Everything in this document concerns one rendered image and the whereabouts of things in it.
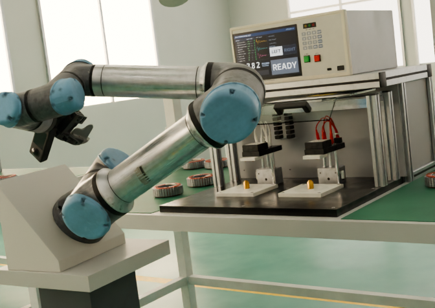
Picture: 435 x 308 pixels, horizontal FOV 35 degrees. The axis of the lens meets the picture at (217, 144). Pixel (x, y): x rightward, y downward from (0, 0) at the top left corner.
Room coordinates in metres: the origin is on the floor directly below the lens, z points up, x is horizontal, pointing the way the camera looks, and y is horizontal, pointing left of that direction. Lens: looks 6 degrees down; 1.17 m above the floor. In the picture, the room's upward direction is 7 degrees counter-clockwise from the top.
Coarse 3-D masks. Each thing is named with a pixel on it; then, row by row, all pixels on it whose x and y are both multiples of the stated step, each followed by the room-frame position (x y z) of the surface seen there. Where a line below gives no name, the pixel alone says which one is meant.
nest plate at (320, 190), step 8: (304, 184) 2.23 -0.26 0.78; (320, 184) 2.20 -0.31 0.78; (328, 184) 2.18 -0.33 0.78; (336, 184) 2.16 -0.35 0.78; (280, 192) 2.14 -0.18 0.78; (288, 192) 2.13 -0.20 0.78; (296, 192) 2.11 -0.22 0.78; (304, 192) 2.09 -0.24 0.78; (312, 192) 2.08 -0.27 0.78; (320, 192) 2.06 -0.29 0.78; (328, 192) 2.08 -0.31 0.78
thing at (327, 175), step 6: (318, 168) 2.27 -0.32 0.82; (324, 168) 2.25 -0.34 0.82; (330, 168) 2.24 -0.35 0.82; (336, 168) 2.23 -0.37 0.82; (342, 168) 2.25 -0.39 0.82; (318, 174) 2.27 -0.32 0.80; (324, 174) 2.25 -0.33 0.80; (330, 174) 2.24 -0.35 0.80; (336, 174) 2.23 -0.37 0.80; (318, 180) 2.27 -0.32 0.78; (324, 180) 2.25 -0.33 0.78; (330, 180) 2.24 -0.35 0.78; (336, 180) 2.23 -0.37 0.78; (342, 180) 2.24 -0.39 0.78
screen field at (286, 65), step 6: (276, 60) 2.34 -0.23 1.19; (282, 60) 2.33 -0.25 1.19; (288, 60) 2.32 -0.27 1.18; (294, 60) 2.30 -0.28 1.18; (276, 66) 2.34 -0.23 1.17; (282, 66) 2.33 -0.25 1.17; (288, 66) 2.32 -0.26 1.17; (294, 66) 2.30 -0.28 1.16; (276, 72) 2.35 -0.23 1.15; (282, 72) 2.33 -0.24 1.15; (288, 72) 2.32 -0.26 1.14
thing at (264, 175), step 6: (264, 168) 2.42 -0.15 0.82; (270, 168) 2.40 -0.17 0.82; (276, 168) 2.38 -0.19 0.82; (258, 174) 2.41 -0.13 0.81; (264, 174) 2.39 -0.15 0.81; (270, 174) 2.38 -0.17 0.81; (276, 174) 2.38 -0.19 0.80; (258, 180) 2.41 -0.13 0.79; (264, 180) 2.40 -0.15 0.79; (270, 180) 2.38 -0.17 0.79; (276, 180) 2.38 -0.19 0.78; (282, 180) 2.40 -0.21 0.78
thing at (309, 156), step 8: (312, 144) 2.19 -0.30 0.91; (320, 144) 2.17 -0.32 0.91; (328, 144) 2.20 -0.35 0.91; (336, 144) 2.24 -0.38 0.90; (344, 144) 2.28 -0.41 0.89; (304, 152) 2.21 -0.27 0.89; (312, 152) 2.19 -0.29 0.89; (320, 152) 2.17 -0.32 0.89; (328, 152) 2.19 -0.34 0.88; (336, 152) 2.25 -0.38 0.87
